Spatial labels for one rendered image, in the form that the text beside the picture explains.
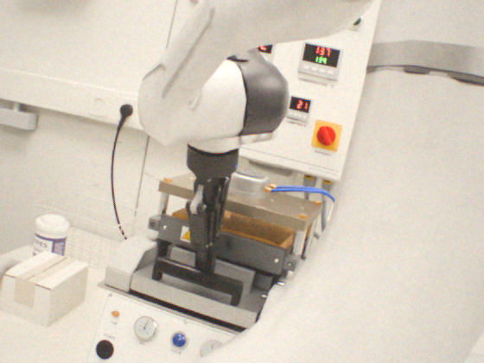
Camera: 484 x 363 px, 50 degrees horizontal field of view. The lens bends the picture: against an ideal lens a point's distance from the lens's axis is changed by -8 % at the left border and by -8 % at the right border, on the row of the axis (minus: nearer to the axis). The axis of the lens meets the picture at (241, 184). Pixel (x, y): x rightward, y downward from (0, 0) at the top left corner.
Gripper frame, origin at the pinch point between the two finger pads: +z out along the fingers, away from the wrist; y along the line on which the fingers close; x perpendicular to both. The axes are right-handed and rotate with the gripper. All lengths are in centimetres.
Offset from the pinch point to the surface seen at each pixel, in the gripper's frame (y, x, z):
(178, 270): 4.1, -2.9, 1.1
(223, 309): 5.5, 5.7, 5.0
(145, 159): -65, -46, 24
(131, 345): 12.2, -7.5, 13.4
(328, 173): -31.8, 12.9, -3.6
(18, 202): -54, -91, 47
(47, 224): -19, -49, 21
